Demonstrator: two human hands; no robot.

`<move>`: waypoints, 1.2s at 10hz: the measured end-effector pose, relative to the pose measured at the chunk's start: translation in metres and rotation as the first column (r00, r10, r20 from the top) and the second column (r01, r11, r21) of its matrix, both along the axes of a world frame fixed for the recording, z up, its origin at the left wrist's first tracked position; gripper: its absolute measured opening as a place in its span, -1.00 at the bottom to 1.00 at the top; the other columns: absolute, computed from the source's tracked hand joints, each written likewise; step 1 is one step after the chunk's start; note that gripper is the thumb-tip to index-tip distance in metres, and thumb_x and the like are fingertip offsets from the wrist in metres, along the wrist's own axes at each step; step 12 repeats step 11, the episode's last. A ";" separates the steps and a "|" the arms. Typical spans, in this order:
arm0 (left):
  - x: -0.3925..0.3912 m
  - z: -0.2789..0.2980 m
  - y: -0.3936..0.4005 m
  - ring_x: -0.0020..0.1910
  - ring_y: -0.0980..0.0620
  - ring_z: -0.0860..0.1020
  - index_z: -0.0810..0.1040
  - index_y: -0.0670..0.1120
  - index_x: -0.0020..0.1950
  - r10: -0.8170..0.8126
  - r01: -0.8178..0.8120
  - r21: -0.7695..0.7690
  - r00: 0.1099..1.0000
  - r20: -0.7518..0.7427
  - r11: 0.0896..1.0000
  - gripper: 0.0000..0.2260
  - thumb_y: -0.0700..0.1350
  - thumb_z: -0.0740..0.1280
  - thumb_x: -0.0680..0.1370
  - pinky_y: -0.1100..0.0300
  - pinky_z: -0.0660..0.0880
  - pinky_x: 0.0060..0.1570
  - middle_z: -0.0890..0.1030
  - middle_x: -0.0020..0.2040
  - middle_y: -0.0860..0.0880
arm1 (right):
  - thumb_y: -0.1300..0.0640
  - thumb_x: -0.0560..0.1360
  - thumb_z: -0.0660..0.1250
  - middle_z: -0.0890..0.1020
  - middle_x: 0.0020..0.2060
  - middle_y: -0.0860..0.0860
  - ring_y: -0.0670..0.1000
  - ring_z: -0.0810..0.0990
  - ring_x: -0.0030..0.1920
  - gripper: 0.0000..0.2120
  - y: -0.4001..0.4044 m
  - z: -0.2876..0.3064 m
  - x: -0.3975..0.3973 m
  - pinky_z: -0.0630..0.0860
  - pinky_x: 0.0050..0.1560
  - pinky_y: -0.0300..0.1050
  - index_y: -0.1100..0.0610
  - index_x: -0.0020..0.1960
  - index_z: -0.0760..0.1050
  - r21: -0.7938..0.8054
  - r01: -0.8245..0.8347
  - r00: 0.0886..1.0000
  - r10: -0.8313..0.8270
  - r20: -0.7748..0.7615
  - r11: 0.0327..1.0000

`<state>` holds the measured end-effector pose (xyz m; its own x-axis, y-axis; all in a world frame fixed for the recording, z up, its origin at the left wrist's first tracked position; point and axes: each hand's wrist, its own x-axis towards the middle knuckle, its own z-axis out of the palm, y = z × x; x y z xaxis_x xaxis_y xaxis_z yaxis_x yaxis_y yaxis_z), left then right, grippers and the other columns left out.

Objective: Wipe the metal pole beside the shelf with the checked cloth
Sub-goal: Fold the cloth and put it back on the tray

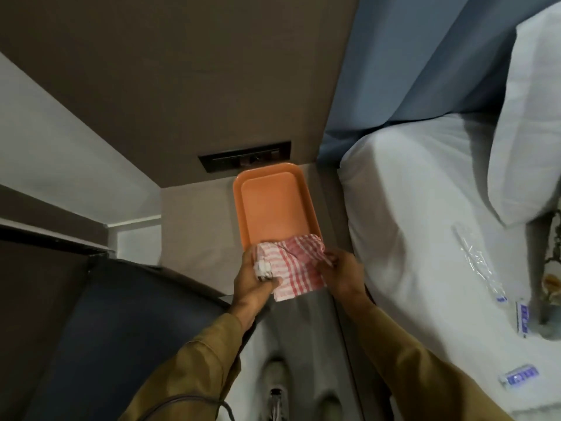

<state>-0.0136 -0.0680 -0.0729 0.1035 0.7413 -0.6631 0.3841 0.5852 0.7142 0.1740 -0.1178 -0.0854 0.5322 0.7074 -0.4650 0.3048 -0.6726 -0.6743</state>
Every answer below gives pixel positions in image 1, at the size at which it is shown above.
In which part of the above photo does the white pillow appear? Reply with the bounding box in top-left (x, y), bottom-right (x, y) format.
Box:
top-left (487, 13), bottom-right (561, 227)

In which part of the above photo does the grey cable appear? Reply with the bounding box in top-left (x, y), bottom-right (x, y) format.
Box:
top-left (148, 392), bottom-right (236, 421)

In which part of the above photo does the person's left forearm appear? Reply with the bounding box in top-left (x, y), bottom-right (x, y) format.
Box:
top-left (131, 303), bottom-right (273, 421)

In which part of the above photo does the floral patterned blanket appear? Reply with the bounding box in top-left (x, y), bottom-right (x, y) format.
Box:
top-left (536, 210), bottom-right (561, 341)

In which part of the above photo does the person's left hand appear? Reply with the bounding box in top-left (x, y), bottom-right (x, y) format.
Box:
top-left (232, 246), bottom-right (285, 321)

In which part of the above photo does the person's left shoe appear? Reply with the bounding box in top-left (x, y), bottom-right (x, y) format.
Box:
top-left (263, 358), bottom-right (292, 421)

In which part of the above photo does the small blue white packet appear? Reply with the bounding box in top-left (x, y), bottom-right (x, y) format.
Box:
top-left (499, 365), bottom-right (540, 387)

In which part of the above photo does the clear plastic toothbrush packet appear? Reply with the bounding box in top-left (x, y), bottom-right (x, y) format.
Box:
top-left (451, 222), bottom-right (509, 306)

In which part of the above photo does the red white checked cloth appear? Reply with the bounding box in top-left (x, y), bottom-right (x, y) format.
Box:
top-left (255, 234), bottom-right (338, 302)

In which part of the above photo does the person's right hand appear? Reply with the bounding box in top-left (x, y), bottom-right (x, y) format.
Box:
top-left (316, 248), bottom-right (374, 313)

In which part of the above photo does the person's right forearm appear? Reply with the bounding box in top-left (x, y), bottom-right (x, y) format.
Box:
top-left (338, 298), bottom-right (514, 421)

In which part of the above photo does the small white blue tube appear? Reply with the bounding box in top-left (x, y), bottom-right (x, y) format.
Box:
top-left (515, 300), bottom-right (531, 338)

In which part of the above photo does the orange plastic tray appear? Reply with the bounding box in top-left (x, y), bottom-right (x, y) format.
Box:
top-left (233, 162), bottom-right (325, 259)

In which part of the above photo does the black wall socket panel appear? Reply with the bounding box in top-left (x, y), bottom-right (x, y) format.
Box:
top-left (198, 141), bottom-right (292, 173)

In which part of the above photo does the blue curtain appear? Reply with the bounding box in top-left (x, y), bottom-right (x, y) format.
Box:
top-left (318, 0), bottom-right (532, 168)

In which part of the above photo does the dark blue chair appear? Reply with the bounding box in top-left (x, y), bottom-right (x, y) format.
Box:
top-left (25, 254), bottom-right (273, 421)

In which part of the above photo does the person's shoe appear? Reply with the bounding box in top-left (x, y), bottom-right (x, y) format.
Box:
top-left (317, 392), bottom-right (343, 421)
top-left (263, 358), bottom-right (292, 421)

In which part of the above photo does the white bed mattress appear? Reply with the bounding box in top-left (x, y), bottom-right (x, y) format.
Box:
top-left (337, 111), bottom-right (561, 421)

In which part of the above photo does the person's right shoe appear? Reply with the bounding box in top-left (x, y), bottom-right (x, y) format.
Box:
top-left (317, 392), bottom-right (343, 421)

